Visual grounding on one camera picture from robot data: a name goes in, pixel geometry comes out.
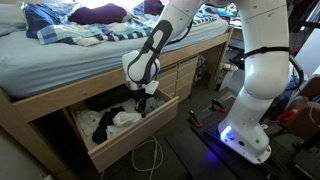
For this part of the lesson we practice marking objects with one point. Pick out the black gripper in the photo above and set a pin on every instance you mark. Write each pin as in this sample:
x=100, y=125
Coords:
x=139, y=93

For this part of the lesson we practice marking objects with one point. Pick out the large wooden bed drawer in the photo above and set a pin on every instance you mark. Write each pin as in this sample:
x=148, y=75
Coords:
x=133, y=140

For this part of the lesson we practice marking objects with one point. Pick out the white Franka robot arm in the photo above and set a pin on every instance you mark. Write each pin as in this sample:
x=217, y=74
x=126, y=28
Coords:
x=263, y=76

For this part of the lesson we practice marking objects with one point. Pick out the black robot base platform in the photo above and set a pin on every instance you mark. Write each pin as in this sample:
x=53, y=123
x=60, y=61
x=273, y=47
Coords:
x=213, y=140

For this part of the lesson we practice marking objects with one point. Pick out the narrow wooden drawer stack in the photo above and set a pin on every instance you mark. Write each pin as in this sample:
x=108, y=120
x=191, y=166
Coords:
x=168, y=78
x=186, y=73

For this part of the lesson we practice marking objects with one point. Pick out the grey-green garment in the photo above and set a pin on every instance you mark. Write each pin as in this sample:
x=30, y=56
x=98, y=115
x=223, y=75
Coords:
x=155, y=101

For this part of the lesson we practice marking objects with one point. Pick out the white garment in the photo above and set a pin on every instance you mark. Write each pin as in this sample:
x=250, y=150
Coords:
x=126, y=118

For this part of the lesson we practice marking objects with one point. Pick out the dark folded clothing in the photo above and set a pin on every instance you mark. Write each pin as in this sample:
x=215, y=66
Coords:
x=106, y=98

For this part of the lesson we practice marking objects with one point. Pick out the black garment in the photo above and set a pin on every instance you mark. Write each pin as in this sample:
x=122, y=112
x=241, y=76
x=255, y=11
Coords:
x=103, y=128

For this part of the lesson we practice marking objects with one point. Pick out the white crumpled shirt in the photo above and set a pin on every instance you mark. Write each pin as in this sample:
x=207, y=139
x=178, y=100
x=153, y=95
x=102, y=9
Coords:
x=88, y=121

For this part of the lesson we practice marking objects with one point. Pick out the red black clamp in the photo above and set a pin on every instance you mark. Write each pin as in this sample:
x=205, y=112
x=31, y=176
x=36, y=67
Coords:
x=195, y=119
x=218, y=105

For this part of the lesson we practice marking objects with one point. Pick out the blue white striped blanket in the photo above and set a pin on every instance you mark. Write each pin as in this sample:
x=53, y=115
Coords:
x=83, y=33

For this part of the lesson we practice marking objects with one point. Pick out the small purple garment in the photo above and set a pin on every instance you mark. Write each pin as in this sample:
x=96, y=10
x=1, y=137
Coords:
x=153, y=6

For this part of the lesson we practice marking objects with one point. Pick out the large purple garment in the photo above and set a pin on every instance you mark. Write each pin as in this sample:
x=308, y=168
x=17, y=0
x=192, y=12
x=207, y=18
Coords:
x=100, y=14

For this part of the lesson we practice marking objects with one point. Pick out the mattress with light blue sheet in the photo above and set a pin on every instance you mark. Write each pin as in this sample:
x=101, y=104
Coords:
x=50, y=60

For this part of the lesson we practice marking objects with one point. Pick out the teal cloth item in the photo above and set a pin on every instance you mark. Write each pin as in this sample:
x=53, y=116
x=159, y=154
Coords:
x=226, y=11

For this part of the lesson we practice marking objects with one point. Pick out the red tool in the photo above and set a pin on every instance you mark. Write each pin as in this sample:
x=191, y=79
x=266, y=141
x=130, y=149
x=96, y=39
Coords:
x=286, y=116

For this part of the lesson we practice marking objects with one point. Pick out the brown cardboard box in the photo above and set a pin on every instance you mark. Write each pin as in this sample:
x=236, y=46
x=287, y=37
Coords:
x=305, y=123

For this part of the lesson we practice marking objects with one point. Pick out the white board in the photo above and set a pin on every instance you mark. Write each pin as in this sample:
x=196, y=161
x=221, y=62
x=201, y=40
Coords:
x=310, y=53

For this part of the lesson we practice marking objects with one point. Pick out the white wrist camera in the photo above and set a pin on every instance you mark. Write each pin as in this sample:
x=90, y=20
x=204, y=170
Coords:
x=152, y=87

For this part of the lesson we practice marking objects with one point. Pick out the wooden bed frame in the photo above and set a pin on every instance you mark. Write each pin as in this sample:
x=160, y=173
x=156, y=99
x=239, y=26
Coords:
x=66, y=95

